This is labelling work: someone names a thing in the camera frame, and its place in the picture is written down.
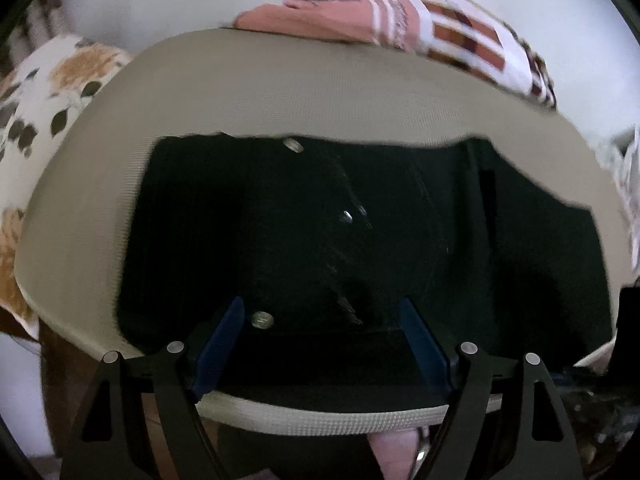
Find plaid pillow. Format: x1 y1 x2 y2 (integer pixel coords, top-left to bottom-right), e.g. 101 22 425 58
232 0 558 111

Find floral pillow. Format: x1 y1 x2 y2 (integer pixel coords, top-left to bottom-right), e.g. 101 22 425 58
0 34 133 341

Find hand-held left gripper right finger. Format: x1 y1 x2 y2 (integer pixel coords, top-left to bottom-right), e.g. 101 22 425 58
400 297 586 480

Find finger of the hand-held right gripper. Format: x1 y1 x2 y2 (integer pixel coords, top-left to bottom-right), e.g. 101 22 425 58
617 285 640 377

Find beige curtain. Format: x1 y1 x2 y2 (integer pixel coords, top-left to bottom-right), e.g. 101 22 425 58
0 0 66 76

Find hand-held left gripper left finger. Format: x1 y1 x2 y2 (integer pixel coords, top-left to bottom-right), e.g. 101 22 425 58
59 296 246 480

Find white dotted cloth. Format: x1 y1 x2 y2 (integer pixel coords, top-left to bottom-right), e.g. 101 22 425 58
597 127 640 276

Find pink purple cloth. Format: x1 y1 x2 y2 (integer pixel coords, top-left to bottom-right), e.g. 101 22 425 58
367 427 431 480

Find dark patterned cloth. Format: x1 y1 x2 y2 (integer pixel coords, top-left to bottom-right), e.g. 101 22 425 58
550 360 640 476

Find black pants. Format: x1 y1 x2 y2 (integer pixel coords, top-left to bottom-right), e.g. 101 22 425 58
116 132 615 408

